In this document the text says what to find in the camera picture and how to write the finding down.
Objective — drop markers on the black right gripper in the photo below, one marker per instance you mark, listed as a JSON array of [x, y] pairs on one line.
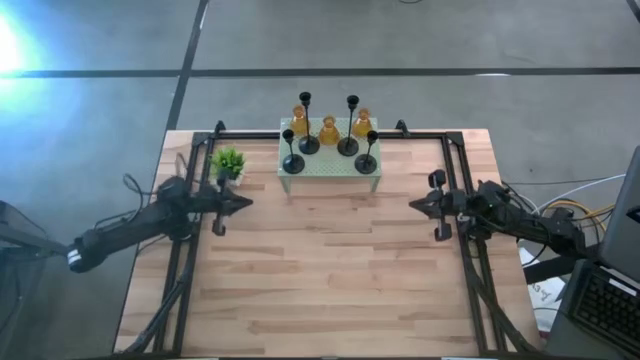
[[450, 205]]

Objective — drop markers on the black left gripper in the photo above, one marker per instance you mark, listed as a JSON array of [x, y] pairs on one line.
[[212, 202]]

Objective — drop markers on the black metal candlestick holder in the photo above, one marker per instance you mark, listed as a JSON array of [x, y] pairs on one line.
[[309, 146], [366, 165], [348, 147], [293, 165]]

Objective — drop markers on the amber glass candle holder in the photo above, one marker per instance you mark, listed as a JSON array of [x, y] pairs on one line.
[[329, 135], [363, 127], [299, 125]]

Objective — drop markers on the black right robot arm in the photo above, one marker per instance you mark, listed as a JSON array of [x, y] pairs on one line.
[[530, 225]]

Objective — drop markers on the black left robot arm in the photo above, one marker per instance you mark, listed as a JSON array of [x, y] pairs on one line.
[[130, 225]]

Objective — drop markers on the green plant in white pot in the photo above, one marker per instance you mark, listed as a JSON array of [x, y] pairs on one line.
[[227, 160]]

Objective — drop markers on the green perforated metal riser table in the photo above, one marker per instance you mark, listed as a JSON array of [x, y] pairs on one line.
[[327, 162]]

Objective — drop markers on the white paper sheet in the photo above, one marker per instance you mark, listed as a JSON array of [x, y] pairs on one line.
[[542, 292]]

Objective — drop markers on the grey laptop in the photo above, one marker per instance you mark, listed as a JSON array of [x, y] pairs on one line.
[[605, 305]]

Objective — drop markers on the dark metal stand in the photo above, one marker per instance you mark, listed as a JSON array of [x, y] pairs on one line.
[[20, 225]]

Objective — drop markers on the black metal rig frame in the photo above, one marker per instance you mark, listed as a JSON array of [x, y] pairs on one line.
[[250, 135]]

